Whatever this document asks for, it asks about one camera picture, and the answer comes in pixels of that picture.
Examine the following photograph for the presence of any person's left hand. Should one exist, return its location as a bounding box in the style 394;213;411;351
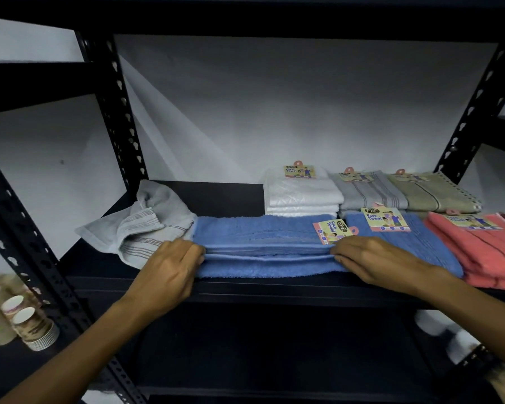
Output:
122;238;206;315

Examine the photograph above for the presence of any person's right hand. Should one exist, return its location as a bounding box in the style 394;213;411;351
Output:
330;236;443;297

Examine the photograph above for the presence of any blue face towel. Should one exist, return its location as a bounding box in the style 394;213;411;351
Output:
192;214;351;279
344;210;465;278

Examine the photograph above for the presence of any person's left forearm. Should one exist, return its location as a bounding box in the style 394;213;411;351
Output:
0;295;160;404

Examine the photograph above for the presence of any person's right forearm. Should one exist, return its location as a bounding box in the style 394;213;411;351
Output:
421;271;505;375

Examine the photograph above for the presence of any pink card towel label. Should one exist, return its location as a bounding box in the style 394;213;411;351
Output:
312;219;354;245

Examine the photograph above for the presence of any yellow card towel label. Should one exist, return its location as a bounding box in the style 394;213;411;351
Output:
442;209;504;231
360;203;411;233
338;167;375;183
393;168;431;183
284;160;317;180

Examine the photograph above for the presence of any crumpled grey striped towel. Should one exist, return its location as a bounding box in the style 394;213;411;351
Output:
75;179;198;258

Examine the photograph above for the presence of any grey striped folded towel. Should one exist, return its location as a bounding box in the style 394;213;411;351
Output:
329;170;409;212

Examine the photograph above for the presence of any black metal shelving rack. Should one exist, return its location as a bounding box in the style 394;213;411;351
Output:
0;59;99;118
0;0;505;404

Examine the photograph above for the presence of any white folded towel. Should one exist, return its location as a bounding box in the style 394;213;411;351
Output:
263;166;345;218

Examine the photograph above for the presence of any beige folded towel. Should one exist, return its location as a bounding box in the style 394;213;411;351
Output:
387;171;483;216

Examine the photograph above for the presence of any white packaged item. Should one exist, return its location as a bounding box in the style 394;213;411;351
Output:
414;309;481;363

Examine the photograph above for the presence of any coral pink folded towel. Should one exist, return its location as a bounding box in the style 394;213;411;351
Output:
423;212;505;291

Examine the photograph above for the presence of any stack of brown paper cups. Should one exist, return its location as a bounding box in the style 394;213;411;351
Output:
12;306;61;352
0;295;26;318

